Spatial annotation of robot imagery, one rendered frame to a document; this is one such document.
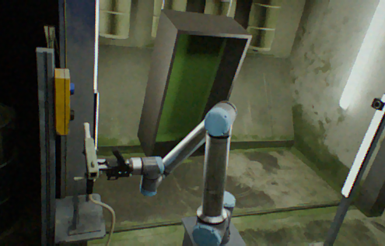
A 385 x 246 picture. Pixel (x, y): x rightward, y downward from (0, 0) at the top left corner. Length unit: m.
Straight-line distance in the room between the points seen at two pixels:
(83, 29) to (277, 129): 3.16
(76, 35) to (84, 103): 0.39
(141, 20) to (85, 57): 2.02
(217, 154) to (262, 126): 2.91
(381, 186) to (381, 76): 1.05
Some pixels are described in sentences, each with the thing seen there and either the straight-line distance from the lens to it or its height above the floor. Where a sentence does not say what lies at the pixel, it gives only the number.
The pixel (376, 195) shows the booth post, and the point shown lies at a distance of 3.90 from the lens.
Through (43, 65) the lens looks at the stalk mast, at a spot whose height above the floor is 1.58.
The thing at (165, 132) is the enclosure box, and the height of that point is 0.54.
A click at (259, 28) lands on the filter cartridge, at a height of 1.50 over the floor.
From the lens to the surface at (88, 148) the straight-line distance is 1.75.
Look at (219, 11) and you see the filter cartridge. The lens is 3.79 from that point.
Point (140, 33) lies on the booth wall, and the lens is 3.95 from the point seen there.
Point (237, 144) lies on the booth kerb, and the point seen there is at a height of 0.13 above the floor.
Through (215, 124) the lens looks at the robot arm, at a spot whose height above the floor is 1.43.
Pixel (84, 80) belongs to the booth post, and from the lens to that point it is 2.03.
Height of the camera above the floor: 2.04
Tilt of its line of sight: 25 degrees down
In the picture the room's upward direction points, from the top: 10 degrees clockwise
